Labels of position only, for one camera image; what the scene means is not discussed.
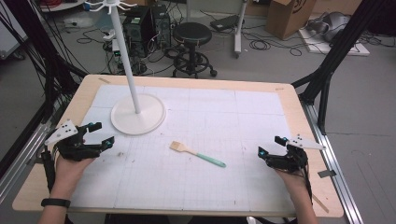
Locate cardboard box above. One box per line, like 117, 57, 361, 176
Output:
264, 0, 318, 41

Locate large black computer tower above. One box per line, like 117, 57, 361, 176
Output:
121, 6, 152, 59

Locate white floor board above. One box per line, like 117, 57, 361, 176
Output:
298, 27, 371, 57

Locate white grid mat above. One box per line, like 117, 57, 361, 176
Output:
69, 83, 297, 213

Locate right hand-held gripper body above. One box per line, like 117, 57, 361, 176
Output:
265, 133, 327, 174

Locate black metal frame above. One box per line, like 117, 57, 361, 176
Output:
291, 0, 386, 135
0, 0, 89, 179

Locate person's left hand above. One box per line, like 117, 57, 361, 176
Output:
50, 156, 95, 201

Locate small black computer tower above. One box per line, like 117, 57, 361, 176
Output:
150, 4, 173, 49

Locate black wristband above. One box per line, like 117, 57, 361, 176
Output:
40, 197, 72, 209

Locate person's right hand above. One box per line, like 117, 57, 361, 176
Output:
275, 169, 311, 201

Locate white round table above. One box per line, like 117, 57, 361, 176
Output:
39, 0, 86, 13

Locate coiled black cable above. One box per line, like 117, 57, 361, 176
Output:
248, 38, 272, 51

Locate aluminium rail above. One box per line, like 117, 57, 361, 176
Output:
0, 121, 54, 204
300, 101, 364, 224

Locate white rack stand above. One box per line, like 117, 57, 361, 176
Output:
83, 0, 167, 136

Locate white power strip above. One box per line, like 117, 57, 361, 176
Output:
111, 38, 123, 63

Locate grey tape piece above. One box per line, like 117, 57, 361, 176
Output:
317, 169, 337, 179

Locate grey headset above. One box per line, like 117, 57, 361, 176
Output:
305, 11, 352, 43

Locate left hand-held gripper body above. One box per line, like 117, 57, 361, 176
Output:
44, 119, 105, 162

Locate black flat device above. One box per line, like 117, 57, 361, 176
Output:
209, 14, 240, 33

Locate wooden spatula with green handle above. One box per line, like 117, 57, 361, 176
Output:
169, 140, 227, 169

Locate black round stool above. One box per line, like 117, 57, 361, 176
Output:
171, 21, 219, 79

